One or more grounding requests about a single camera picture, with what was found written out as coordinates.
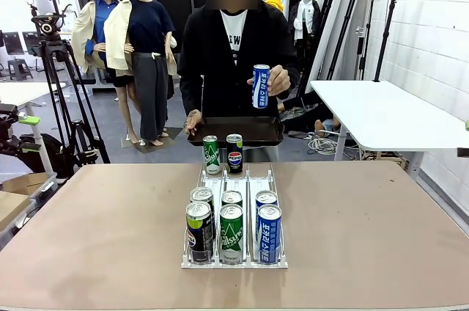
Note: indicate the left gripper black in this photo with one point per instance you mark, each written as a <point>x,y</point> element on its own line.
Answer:
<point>3,131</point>

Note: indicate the dark brown serving tray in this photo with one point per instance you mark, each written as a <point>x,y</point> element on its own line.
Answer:
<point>238,130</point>

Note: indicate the blue Pocari Sweat can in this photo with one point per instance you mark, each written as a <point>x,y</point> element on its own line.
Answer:
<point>269,235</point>
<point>266,198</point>
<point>261,87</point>

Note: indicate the green Chilsung Cider can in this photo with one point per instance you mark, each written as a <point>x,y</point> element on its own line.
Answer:
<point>232,198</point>
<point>231,235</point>
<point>212,157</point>

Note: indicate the person's right forearm black sleeve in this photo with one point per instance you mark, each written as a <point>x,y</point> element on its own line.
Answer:
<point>190,91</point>

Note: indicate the person sitting on floor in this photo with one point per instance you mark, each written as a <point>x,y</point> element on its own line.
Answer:
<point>304,103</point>

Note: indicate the person in black cardigan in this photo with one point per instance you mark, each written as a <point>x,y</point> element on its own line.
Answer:
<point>212,50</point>

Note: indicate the person's right hand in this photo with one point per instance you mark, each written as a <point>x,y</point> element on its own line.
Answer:
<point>192,121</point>

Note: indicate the person's left hand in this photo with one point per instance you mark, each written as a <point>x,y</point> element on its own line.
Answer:
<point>280,81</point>

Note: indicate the black bag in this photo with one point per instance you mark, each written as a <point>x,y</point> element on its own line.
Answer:
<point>55,153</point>

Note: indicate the white table with white leg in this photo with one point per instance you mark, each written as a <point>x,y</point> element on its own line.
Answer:
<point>18,92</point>

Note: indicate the open cardboard box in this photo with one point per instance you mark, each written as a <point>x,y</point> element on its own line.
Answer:
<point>25,183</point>

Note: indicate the grey plastic storage bin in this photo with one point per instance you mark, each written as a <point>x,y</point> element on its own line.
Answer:
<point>45,191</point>

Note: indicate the black step stool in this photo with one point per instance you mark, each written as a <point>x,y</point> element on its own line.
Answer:
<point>19,69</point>

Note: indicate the flat cardboard sheet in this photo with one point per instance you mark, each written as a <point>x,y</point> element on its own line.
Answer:
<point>12,206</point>

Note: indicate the large white work table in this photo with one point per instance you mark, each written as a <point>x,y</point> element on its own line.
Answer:
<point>384,113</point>

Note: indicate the black upright pole stand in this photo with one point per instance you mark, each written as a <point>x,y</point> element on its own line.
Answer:
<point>384,36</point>

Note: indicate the black stand with clamp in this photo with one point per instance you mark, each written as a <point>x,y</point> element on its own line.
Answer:
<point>362,54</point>

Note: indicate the mannequin with black hat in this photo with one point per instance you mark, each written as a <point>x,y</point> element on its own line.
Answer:
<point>99,21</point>

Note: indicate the white board panel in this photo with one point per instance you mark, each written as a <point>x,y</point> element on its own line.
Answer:
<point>44,1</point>

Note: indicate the black leaning stand pole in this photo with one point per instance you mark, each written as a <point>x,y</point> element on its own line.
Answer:
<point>325,47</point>
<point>339,47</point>

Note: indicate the mannequin with navy shirt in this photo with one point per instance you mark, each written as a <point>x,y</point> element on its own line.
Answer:
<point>148,32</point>

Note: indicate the black Pepsi can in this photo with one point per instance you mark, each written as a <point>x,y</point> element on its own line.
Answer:
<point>234,155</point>
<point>202,194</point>
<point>199,234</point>

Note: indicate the mannequin with white black jacket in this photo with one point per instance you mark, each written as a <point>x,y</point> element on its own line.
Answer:
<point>306,21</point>

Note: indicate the white can dispenser rack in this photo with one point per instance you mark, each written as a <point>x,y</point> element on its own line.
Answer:
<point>253,186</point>

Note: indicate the black camera tripod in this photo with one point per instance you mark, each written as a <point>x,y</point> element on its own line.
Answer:
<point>60,83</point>

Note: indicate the grey mannequin base plate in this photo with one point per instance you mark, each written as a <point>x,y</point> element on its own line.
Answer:
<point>170,135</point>

